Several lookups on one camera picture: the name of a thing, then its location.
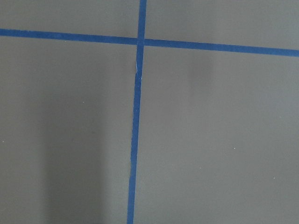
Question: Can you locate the lower vertical blue tape strip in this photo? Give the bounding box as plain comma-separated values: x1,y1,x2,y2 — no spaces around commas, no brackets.
127,72,142,224

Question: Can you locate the horizontal blue tape strip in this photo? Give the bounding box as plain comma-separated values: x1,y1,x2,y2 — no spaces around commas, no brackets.
0,28,299,57

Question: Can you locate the upper vertical blue tape strip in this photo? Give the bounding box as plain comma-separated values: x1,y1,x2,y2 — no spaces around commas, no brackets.
136,0,147,80

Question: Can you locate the vertical blue tape strip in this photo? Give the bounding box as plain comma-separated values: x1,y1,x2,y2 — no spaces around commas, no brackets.
127,72,142,224
136,0,147,80

